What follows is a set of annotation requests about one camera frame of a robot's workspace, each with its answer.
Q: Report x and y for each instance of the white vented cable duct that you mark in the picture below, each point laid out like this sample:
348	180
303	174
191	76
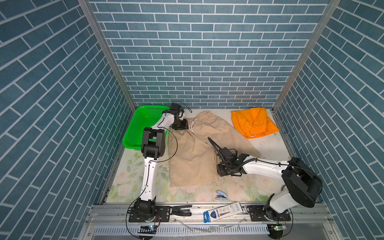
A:
181	230

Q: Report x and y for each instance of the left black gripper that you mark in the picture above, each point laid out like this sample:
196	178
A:
184	122

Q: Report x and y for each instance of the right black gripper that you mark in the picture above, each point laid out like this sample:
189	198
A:
219	171

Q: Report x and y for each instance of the circuit board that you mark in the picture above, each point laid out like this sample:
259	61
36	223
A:
147	230
276	228

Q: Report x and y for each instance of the left circuit board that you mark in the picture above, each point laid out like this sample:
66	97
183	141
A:
147	230

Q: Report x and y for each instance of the blue white flat box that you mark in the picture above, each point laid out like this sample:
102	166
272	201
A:
222	212

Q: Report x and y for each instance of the orange shorts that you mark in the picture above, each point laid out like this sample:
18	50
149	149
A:
253	123

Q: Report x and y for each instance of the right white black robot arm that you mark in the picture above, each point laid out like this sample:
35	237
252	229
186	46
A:
301	186

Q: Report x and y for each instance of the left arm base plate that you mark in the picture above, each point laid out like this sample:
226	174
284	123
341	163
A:
162	213

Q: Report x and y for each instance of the right circuit board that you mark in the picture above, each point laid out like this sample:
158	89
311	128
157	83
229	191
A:
276	228

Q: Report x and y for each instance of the green plastic basket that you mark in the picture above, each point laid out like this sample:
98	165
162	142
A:
144	116

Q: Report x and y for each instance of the black pliers tool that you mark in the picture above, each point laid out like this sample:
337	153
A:
182	210

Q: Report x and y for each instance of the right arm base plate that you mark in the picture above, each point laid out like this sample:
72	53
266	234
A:
260	213

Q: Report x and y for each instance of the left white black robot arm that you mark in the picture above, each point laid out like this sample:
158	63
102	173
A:
153	148

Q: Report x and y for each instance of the aluminium front rail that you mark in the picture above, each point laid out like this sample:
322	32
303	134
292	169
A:
175	221

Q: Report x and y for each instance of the beige shorts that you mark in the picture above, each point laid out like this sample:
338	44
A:
194	160

